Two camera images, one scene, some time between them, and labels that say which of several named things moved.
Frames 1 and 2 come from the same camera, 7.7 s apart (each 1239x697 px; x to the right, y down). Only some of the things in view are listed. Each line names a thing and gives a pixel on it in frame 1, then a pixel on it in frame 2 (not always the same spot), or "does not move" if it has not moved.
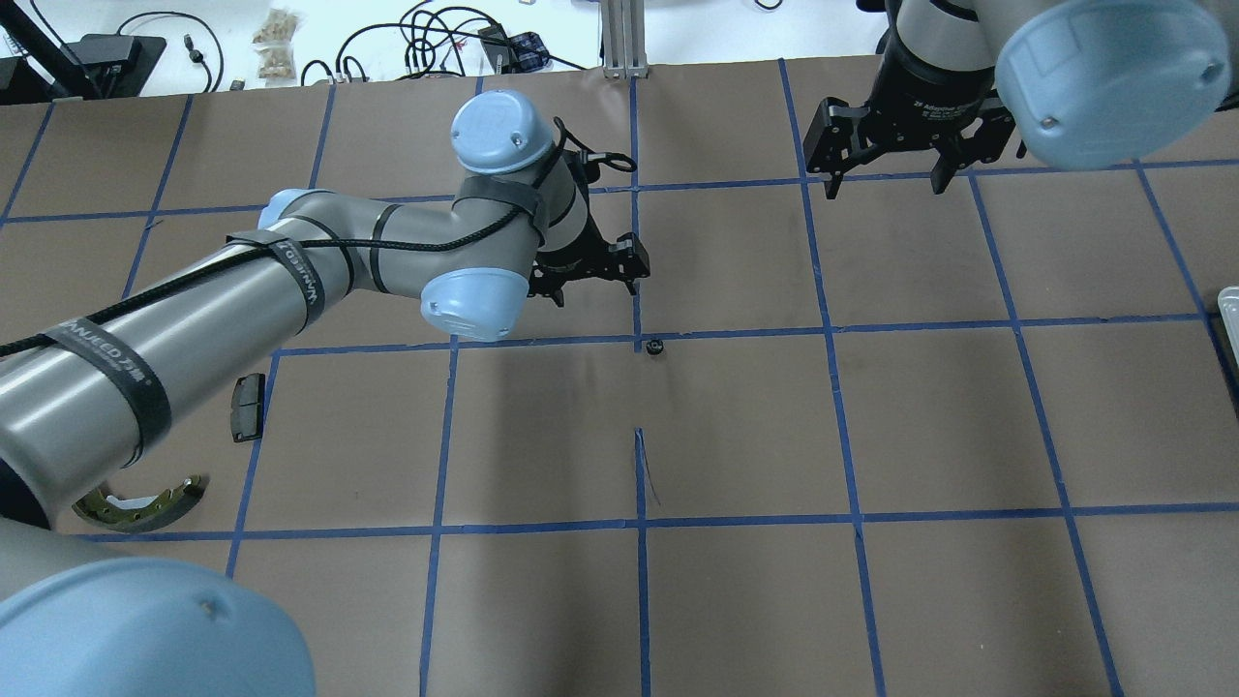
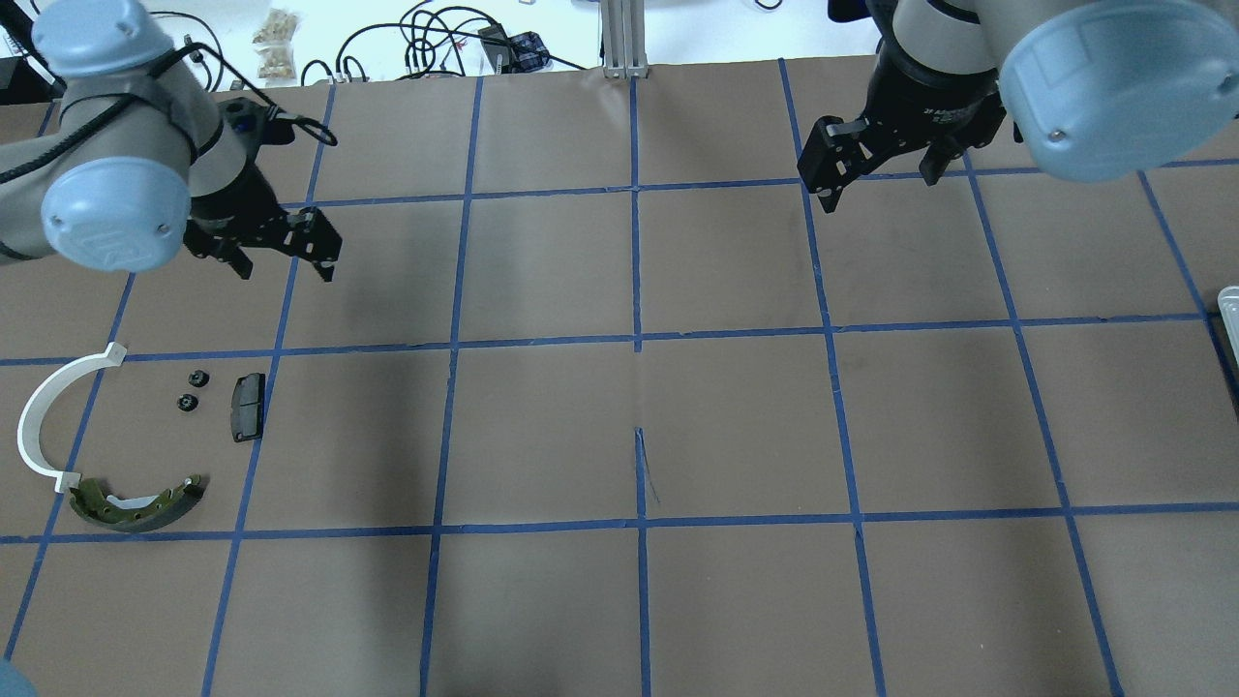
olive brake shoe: [140, 514] does not move
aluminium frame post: [623, 40] does not move
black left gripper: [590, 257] → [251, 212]
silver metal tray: [1228, 304] does not move
